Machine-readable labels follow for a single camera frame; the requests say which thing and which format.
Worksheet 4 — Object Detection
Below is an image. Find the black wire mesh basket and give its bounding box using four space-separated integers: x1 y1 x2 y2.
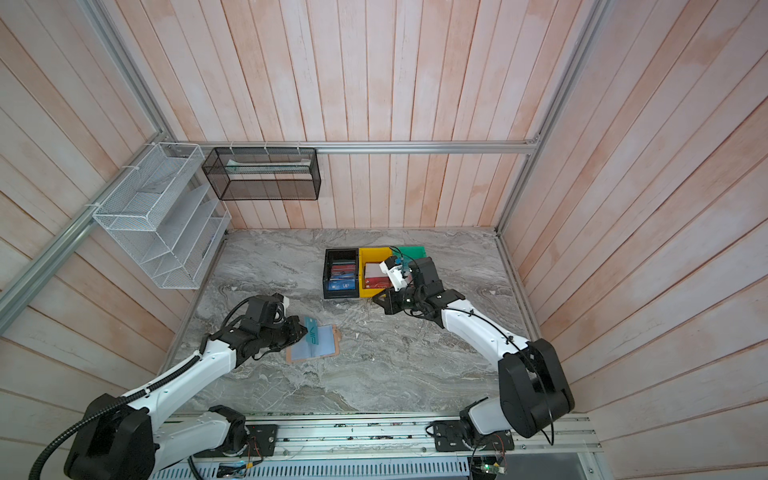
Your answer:
202 146 322 201

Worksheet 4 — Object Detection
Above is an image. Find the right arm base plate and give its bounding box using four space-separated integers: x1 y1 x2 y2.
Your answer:
425 420 514 453

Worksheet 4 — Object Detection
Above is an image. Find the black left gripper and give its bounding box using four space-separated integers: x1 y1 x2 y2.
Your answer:
260 315 309 351

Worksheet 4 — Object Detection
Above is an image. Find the tan leather card holder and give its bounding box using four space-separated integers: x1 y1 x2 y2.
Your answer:
286 317 341 364

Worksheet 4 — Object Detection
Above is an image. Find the teal credit card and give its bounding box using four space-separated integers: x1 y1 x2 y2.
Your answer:
304 317 320 347

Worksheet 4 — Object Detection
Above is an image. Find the white wire mesh shelf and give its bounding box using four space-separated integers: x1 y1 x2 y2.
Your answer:
94 143 231 290

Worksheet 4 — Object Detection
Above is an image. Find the white card stack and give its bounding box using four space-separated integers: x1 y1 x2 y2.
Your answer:
363 262 389 289

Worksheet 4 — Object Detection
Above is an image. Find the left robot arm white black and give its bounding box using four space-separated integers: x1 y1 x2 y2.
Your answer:
63 294 308 479

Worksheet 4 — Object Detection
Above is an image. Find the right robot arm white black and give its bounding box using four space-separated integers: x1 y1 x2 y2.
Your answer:
372 256 575 448

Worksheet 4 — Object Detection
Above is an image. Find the black plastic bin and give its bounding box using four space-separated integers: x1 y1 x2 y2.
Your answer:
322 248 360 300

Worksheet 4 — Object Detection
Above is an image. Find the yellow plastic bin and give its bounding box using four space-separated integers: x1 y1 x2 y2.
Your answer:
358 247 392 298

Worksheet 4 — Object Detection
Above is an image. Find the black corrugated cable conduit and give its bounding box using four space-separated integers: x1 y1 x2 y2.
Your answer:
26 353 202 480

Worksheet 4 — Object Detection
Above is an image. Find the green plastic bin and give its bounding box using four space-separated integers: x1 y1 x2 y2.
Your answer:
392 246 427 261

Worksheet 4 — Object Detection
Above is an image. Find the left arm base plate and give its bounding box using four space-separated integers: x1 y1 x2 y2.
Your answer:
209 424 278 459

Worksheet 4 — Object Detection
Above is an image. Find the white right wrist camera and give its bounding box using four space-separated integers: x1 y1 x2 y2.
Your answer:
379 255 410 291

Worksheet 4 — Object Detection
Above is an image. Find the aluminium front rail frame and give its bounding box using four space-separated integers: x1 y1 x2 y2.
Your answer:
247 413 603 463

